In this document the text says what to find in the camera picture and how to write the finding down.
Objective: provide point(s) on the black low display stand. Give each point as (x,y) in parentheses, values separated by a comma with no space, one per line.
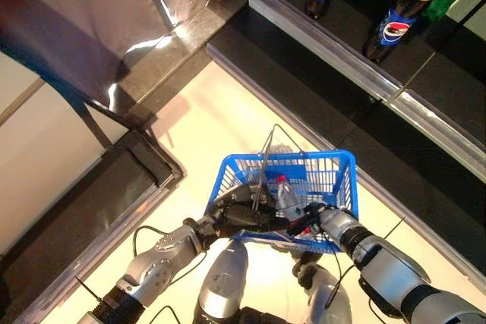
(159,166)

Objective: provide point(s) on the clear water bottle red cap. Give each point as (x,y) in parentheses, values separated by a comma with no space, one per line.
(286,195)

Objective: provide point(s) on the black robot torso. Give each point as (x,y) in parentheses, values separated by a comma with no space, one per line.
(266,318)

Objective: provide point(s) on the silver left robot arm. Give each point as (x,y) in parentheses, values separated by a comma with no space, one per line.
(159,259)

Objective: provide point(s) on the blue plastic shopping basket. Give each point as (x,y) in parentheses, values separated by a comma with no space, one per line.
(292,154)

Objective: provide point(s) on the white shelf divider panel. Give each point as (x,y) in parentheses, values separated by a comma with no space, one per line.
(469,13)

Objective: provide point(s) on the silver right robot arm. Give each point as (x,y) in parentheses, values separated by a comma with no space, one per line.
(395,274)

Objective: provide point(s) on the silver right robot leg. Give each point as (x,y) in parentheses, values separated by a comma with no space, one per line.
(326,297)

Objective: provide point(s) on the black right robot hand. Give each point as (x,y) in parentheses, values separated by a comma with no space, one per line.
(309,217)

